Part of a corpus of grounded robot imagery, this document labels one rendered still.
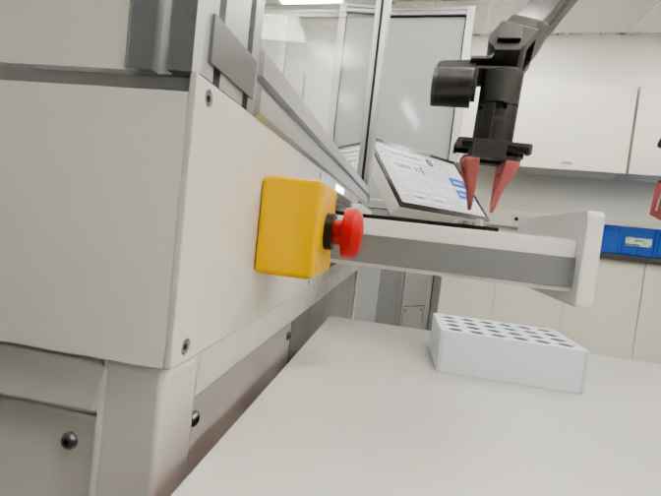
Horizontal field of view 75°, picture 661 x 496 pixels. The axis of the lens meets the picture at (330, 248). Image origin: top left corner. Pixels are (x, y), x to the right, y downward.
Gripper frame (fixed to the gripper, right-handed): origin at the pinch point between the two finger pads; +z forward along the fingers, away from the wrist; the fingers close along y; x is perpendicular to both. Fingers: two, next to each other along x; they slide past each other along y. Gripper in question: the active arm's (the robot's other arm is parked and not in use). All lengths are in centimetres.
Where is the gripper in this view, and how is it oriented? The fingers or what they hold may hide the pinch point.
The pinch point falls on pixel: (481, 206)
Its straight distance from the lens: 68.2
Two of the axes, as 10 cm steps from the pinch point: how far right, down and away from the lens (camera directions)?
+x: -1.6, 0.4, -9.9
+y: -9.8, -1.5, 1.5
